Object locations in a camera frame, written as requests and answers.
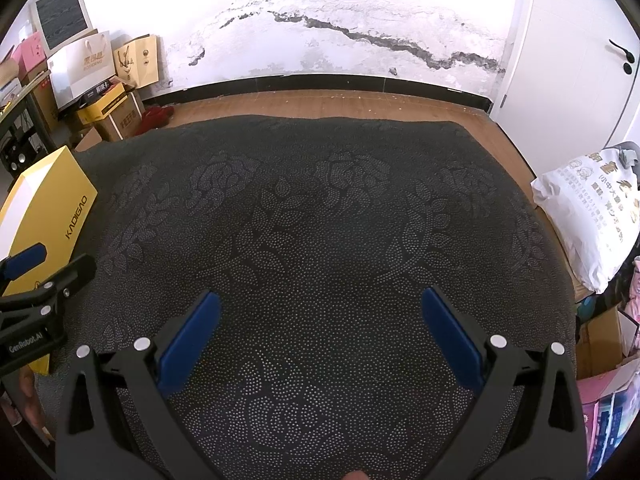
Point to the tan paper bag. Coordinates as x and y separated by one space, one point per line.
140 62

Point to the black patterned cloth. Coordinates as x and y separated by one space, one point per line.
320 210

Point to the white printed sack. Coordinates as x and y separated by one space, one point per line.
585 210

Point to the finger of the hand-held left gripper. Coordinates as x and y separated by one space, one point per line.
75 272
25 260

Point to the white door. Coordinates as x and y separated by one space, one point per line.
565 60

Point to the black metal shelf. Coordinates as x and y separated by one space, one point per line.
20 135

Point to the yellow and black box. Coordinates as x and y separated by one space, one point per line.
102 105

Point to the person's left hand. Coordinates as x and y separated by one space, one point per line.
30 405

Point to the open cardboard box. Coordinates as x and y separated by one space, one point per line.
597 340

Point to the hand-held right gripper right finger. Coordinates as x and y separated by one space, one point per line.
450 340

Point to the yellow cardboard box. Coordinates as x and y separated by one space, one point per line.
50 200

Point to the pink printed box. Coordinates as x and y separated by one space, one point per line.
607 415

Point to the brown cardboard box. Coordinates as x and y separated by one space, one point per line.
122 120

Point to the white paper bag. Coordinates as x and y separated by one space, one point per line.
82 72

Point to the red cloth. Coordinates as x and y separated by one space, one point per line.
155 119

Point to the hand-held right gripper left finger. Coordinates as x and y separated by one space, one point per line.
187 345

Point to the framed black board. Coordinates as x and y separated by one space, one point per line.
62 12

